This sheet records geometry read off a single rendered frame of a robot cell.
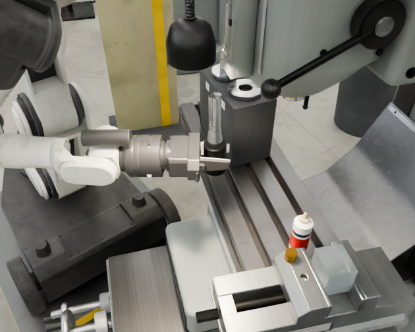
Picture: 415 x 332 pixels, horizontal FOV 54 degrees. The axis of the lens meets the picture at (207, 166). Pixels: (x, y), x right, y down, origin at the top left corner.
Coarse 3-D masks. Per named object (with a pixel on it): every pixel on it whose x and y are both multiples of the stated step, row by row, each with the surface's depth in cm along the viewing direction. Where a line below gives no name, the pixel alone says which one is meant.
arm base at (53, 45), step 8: (16, 0) 65; (24, 0) 65; (32, 0) 66; (40, 0) 67; (48, 0) 68; (32, 8) 67; (40, 8) 67; (48, 8) 68; (56, 8) 68; (48, 16) 66; (56, 16) 67; (56, 24) 65; (56, 32) 65; (48, 40) 64; (56, 40) 65; (48, 48) 65; (56, 48) 65; (48, 56) 65; (40, 64) 66; (48, 64) 66
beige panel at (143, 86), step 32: (96, 0) 219; (128, 0) 224; (160, 0) 227; (128, 32) 235; (160, 32) 239; (128, 64) 247; (160, 64) 252; (128, 96) 261; (160, 96) 266; (128, 128) 277; (160, 128) 280
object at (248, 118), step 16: (208, 80) 109; (224, 80) 107; (240, 80) 105; (224, 96) 102; (240, 96) 100; (256, 96) 100; (208, 112) 115; (224, 112) 104; (240, 112) 99; (256, 112) 101; (272, 112) 103; (208, 128) 119; (224, 128) 107; (240, 128) 102; (256, 128) 105; (272, 128) 107; (240, 144) 106; (256, 144) 108; (240, 160) 109; (256, 160) 112
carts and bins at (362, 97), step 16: (352, 80) 257; (368, 80) 249; (352, 96) 262; (368, 96) 255; (384, 96) 253; (336, 112) 285; (352, 112) 269; (368, 112) 263; (352, 128) 276; (368, 128) 271
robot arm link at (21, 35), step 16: (0, 0) 60; (0, 16) 59; (16, 16) 61; (32, 16) 63; (0, 32) 60; (16, 32) 61; (32, 32) 63; (48, 32) 64; (0, 48) 62; (16, 48) 62; (32, 48) 64; (0, 64) 64; (16, 64) 65; (32, 64) 66; (0, 80) 67; (16, 80) 70
